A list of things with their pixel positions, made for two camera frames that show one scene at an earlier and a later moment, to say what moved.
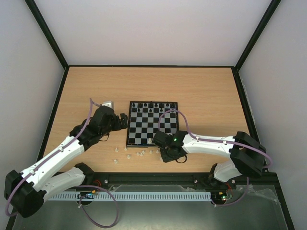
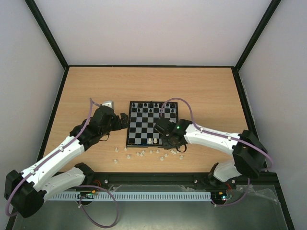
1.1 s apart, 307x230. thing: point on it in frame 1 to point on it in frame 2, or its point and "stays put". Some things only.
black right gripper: (159, 139) to (162, 127)
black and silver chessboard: (146, 118) stays put
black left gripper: (118, 125) stays put
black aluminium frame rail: (197, 178) stays put
